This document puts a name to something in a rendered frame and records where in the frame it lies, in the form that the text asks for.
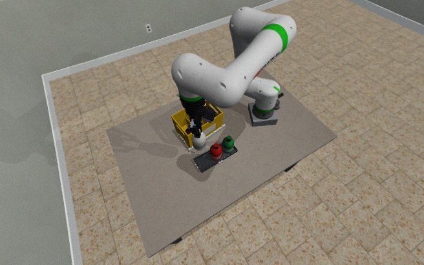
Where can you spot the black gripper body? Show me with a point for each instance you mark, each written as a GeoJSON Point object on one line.
{"type": "Point", "coordinates": [194, 114]}

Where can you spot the green bottle with white label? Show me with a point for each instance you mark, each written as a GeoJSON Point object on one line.
{"type": "Point", "coordinates": [227, 144]}

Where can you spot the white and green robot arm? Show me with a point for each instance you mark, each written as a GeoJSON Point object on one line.
{"type": "Point", "coordinates": [258, 38]}

